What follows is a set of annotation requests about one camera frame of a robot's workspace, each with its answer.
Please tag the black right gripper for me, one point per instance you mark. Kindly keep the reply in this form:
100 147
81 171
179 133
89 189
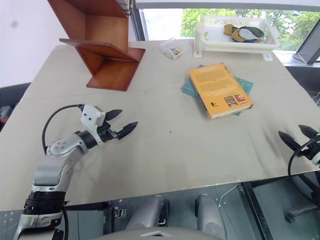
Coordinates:
311 146

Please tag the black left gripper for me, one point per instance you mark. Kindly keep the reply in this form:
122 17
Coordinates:
104 132

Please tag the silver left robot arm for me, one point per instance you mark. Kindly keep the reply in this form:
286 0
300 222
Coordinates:
60 147

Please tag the teal book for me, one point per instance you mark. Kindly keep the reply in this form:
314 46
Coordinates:
246 83

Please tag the wooden zigzag shelf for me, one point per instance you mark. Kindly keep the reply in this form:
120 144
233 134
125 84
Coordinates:
107 32

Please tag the orange hardcover book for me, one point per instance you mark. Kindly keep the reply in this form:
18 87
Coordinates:
220 87

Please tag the dark monitor stand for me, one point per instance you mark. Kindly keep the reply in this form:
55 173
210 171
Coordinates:
308 50

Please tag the clear plastic parts box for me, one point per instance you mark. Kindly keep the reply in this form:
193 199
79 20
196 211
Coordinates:
173 48

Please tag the grey left robot thigh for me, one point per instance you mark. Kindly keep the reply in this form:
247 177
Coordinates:
147 212

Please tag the grey robot thigh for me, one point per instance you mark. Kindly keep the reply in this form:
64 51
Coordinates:
147 212
208 215

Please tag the dark green cloth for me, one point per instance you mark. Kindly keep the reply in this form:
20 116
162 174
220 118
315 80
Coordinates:
255 31

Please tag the white cloth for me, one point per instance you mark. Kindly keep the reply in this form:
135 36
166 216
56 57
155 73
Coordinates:
246 34

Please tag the grey robot torso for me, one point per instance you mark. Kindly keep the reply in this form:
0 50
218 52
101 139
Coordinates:
160 233

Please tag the grey right robot thigh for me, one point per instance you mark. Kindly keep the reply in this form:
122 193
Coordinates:
208 215

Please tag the white plastic basket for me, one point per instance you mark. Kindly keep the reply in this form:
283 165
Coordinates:
215 41

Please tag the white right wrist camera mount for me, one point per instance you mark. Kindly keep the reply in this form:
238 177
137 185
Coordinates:
317 158

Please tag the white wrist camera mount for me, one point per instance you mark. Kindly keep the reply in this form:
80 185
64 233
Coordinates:
89 115
317 158

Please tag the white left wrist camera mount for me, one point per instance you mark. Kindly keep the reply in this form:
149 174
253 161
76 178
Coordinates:
89 115

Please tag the black table frame bar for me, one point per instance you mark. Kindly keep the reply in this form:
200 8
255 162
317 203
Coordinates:
257 212

